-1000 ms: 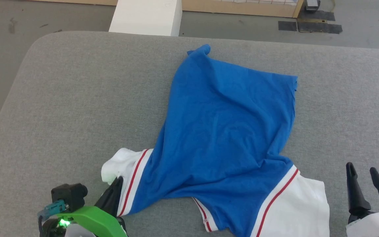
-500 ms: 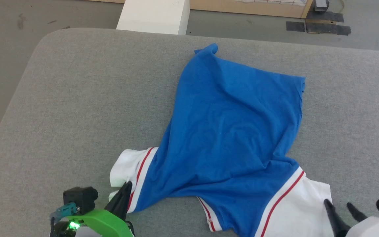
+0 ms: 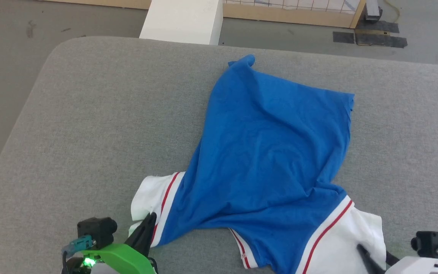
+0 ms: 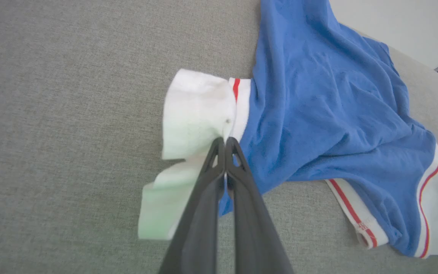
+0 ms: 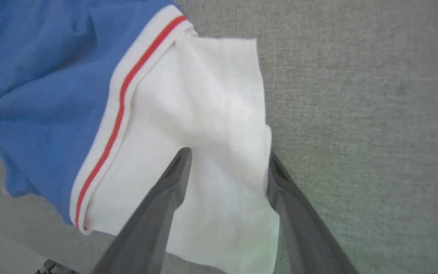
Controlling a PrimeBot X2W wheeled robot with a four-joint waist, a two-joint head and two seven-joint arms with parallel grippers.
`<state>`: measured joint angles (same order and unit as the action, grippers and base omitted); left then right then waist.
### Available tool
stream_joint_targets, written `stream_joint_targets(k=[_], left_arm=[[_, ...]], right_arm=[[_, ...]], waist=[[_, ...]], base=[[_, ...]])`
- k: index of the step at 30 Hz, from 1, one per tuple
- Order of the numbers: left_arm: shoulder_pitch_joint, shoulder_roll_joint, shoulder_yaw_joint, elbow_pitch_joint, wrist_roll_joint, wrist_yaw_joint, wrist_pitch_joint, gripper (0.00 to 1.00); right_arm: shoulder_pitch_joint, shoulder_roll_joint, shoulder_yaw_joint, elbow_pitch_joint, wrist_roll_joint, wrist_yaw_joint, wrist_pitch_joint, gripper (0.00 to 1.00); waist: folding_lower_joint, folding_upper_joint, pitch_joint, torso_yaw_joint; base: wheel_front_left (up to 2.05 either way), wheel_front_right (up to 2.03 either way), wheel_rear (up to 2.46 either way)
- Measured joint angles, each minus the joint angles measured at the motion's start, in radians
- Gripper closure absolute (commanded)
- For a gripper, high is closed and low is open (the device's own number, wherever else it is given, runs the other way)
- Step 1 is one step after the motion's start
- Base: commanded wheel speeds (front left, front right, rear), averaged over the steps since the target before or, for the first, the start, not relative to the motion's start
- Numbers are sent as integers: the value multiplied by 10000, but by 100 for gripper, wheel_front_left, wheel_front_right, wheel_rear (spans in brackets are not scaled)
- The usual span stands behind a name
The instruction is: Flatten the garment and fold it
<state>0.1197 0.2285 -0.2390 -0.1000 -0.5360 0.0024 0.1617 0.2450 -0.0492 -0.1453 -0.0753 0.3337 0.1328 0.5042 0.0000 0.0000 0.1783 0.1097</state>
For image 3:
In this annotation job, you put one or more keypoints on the grey metal stand foot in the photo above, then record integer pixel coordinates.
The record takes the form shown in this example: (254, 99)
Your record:
(373, 9)

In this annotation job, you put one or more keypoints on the white box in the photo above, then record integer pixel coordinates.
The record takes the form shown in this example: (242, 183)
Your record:
(183, 23)

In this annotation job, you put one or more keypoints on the small black floor mat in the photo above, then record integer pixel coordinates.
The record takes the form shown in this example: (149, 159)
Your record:
(343, 37)

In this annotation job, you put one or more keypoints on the lemon print partition screen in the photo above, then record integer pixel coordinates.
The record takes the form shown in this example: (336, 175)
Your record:
(299, 15)

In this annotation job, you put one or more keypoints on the grey fabric sofa surface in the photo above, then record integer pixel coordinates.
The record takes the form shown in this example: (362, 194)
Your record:
(108, 133)

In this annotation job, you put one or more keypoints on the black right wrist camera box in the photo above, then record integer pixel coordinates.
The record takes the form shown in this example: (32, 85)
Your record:
(432, 243)

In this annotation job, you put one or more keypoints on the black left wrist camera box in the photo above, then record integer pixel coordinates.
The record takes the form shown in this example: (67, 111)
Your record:
(97, 230)

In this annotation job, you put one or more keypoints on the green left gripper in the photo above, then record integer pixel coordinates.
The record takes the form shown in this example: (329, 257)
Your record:
(124, 260)

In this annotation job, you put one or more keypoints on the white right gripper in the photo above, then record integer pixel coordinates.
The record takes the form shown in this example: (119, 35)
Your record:
(424, 266)

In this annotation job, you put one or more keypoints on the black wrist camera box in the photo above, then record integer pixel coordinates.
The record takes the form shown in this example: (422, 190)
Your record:
(432, 243)
(97, 230)

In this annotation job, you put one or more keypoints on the long black floor mat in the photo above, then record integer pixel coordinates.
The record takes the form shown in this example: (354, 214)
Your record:
(380, 40)

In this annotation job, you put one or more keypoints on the dark grey floor mat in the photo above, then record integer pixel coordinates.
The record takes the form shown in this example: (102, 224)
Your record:
(382, 26)

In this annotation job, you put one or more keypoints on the blue white basketball jersey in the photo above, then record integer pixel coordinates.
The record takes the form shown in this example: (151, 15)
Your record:
(264, 152)

